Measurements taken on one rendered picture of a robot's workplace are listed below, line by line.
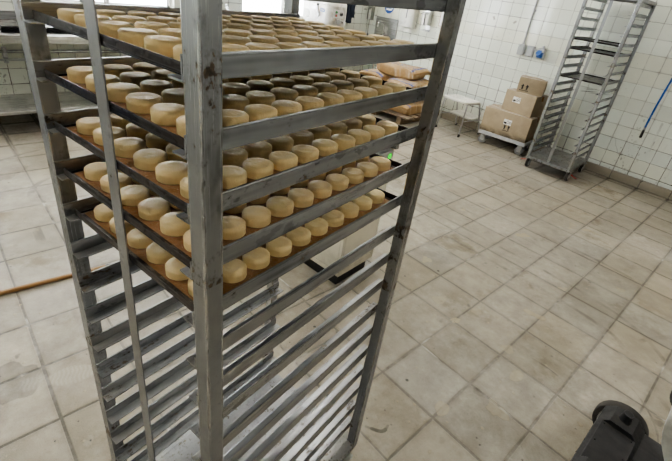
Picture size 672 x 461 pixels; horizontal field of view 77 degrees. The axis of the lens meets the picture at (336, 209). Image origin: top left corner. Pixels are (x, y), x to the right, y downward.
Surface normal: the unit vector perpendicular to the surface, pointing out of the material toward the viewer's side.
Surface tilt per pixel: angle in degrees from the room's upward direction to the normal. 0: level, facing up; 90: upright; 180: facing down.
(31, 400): 0
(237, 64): 90
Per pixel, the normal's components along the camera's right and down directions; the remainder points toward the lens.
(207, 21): 0.78, 0.38
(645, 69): -0.74, 0.24
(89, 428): 0.13, -0.87
